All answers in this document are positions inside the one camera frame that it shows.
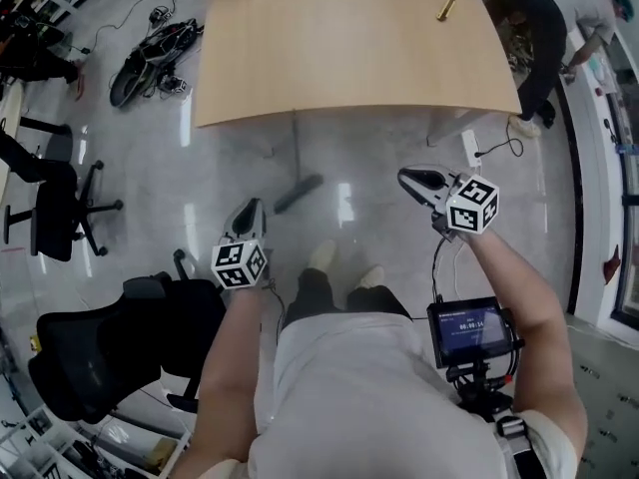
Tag black mesh office chair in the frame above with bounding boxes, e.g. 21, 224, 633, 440
27, 248, 231, 426

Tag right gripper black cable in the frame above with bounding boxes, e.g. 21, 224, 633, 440
431, 235, 453, 302

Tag person's black trousers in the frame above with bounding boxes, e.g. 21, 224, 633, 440
284, 266, 413, 326

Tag black cabled devices pile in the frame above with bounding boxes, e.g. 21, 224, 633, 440
498, 17, 536, 75

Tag white shelf with items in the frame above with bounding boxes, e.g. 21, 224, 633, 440
0, 406, 194, 479

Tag person's left forearm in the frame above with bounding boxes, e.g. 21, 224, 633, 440
169, 280, 266, 479

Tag dark framed window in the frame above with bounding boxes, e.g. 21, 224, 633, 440
606, 32, 639, 328

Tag black harness gear pile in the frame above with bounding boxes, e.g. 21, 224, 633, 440
108, 16, 205, 110

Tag person's white shirt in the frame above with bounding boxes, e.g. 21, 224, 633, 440
247, 311, 583, 479

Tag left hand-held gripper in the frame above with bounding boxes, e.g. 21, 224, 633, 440
211, 198, 269, 291

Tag person's right cream shoe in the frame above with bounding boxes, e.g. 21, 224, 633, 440
356, 265, 386, 289

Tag white window ledge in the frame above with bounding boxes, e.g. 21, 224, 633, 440
553, 12, 631, 329

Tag black power cable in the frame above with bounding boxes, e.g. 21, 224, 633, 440
473, 115, 525, 159

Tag wooden table white legs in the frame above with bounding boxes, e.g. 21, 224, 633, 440
193, 0, 523, 147

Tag black chest-mounted monitor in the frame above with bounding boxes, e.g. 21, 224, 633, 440
426, 295, 525, 414

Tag wooden desk black legs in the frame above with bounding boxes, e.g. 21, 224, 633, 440
0, 85, 75, 204

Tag white power strip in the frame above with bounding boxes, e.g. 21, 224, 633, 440
461, 128, 483, 169

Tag grey shoulder strap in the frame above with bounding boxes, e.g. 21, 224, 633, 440
493, 414, 556, 479

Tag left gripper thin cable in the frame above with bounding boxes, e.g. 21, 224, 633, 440
259, 276, 289, 341

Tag person's left cream shoe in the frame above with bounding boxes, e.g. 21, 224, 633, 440
307, 239, 338, 271

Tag person's cream shoe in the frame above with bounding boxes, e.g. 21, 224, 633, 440
356, 265, 386, 289
307, 239, 338, 271

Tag red cloth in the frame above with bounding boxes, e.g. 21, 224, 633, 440
601, 243, 624, 286

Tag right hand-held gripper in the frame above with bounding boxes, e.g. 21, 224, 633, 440
397, 164, 500, 243

